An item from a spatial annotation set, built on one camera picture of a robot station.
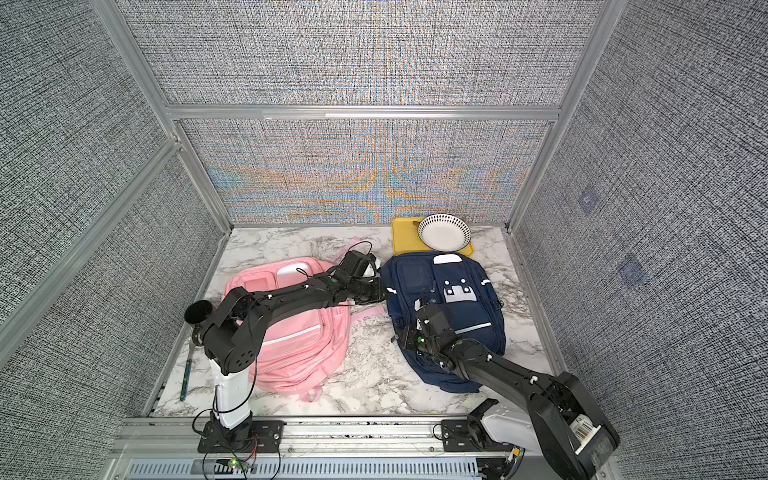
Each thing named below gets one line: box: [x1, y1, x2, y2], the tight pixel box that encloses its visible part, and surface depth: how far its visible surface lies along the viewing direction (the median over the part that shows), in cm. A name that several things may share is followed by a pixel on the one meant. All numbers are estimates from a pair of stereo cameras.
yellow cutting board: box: [391, 217, 474, 256], surface depth 119 cm
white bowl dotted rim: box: [418, 213, 472, 252], surface depth 119 cm
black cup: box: [184, 300, 213, 324], surface depth 89 cm
